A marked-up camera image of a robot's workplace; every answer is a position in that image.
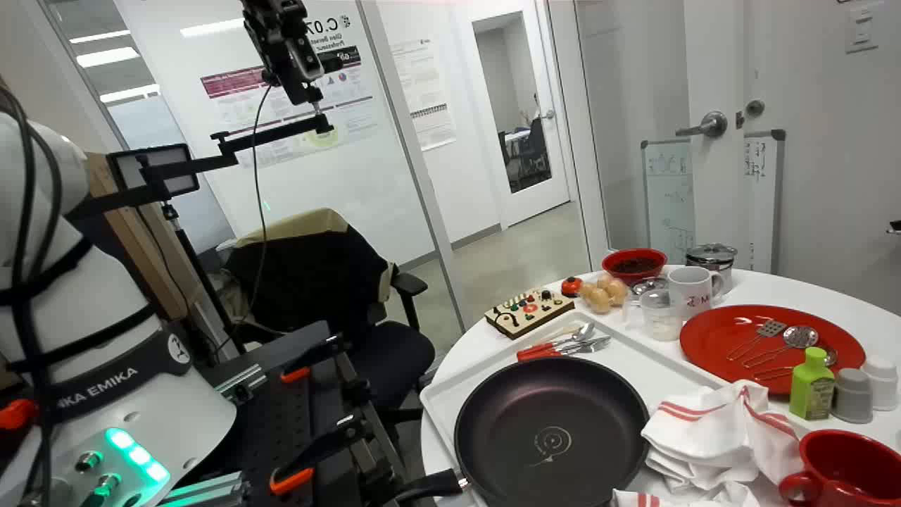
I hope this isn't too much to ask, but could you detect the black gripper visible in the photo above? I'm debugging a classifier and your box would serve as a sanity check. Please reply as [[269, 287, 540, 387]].
[[240, 0, 326, 91]]

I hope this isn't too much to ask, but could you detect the red-handled fork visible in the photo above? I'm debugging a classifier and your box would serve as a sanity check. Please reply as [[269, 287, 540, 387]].
[[516, 329, 614, 365]]

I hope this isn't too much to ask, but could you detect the small grey plastic cup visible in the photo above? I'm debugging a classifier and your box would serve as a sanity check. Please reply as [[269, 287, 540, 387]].
[[834, 365, 875, 425]]

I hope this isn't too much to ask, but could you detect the small white plastic cup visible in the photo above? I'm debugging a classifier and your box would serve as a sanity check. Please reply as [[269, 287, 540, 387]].
[[865, 361, 901, 413]]

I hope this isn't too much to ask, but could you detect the red cup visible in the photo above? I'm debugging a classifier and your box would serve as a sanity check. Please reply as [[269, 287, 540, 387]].
[[775, 429, 901, 507]]

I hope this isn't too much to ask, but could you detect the white room sign poster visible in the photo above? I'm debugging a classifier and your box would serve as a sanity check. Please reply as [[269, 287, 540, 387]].
[[320, 8, 376, 111]]

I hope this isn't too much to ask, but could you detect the black light panel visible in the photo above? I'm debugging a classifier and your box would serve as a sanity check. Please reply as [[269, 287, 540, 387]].
[[105, 140, 202, 206]]

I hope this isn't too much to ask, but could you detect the tan jacket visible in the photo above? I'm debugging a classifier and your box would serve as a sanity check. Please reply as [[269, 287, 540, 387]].
[[227, 206, 376, 251]]

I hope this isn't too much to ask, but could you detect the black office chair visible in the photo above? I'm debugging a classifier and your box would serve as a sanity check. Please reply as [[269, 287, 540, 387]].
[[220, 223, 438, 416]]

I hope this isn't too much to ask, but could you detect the white door with window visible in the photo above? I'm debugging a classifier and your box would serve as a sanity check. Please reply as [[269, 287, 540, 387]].
[[471, 8, 571, 227]]

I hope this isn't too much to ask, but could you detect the wooden plank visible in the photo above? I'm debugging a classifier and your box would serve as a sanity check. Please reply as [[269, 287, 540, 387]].
[[85, 153, 192, 326]]

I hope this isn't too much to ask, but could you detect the black perforated robot table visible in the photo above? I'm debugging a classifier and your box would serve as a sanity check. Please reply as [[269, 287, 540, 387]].
[[192, 322, 426, 507]]

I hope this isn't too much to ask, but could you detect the tan bread roll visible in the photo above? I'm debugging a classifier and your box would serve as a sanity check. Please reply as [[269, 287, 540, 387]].
[[600, 272, 631, 308], [578, 278, 614, 318]]

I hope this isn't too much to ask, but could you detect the small leaning whiteboard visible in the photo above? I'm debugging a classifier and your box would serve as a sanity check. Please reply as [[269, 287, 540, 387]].
[[639, 137, 697, 267]]

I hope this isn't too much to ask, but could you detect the red bowl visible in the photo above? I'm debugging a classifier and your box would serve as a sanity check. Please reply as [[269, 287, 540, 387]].
[[600, 244, 670, 287]]

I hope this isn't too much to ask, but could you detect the silver door lever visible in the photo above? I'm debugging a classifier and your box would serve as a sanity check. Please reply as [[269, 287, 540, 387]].
[[672, 111, 730, 140]]

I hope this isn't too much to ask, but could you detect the small steel lidded jar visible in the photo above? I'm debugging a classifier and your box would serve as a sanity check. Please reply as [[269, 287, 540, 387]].
[[627, 275, 663, 305]]

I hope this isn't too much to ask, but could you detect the silver aluminium bar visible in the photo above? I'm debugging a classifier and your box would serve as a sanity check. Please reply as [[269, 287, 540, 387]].
[[154, 468, 247, 507]]

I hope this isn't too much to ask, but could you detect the clear drinking glass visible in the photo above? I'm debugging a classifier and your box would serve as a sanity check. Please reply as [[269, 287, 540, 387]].
[[639, 278, 683, 343]]

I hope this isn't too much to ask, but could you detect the silver deadbolt knob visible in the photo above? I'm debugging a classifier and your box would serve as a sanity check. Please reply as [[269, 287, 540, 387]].
[[731, 96, 769, 132]]

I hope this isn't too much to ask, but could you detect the white mug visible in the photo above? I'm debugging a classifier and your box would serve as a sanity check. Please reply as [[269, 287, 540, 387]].
[[663, 263, 727, 313]]

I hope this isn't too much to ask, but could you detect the black frying pan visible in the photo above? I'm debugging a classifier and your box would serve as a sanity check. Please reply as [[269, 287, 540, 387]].
[[390, 353, 652, 507]]

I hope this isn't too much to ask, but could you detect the white tray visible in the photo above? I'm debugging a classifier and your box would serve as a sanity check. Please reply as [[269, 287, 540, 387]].
[[416, 310, 755, 507]]

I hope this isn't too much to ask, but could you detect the white leaning panel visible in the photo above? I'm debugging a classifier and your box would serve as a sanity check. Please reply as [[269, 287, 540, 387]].
[[742, 127, 787, 275]]

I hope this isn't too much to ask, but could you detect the red plate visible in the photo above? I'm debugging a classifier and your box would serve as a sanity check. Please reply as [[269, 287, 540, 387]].
[[675, 302, 870, 401]]

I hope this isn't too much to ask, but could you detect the white red-striped towel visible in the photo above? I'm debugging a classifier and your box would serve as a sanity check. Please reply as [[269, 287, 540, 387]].
[[614, 378, 808, 507]]

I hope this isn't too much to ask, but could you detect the small silver round piece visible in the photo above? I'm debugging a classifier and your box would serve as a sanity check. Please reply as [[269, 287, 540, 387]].
[[783, 325, 821, 353]]

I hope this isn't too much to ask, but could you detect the green plastic bottle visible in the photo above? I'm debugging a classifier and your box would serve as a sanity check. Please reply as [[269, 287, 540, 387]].
[[786, 343, 839, 422]]

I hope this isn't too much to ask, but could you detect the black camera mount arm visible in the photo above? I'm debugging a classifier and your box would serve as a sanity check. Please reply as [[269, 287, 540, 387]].
[[207, 81, 334, 163]]

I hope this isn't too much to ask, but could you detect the thin black camera cable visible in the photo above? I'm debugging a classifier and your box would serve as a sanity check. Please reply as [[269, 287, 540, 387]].
[[247, 85, 275, 236]]

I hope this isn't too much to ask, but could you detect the black clamp orange handle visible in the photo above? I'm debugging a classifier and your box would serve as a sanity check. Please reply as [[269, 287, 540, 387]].
[[0, 398, 41, 433], [264, 412, 376, 501], [200, 333, 347, 403]]

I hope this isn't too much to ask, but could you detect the wooden toy switch board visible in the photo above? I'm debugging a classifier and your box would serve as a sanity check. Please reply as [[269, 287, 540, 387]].
[[480, 284, 578, 343]]

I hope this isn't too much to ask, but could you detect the white light switch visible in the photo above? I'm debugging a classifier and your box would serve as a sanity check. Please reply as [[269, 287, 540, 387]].
[[842, 0, 880, 56]]

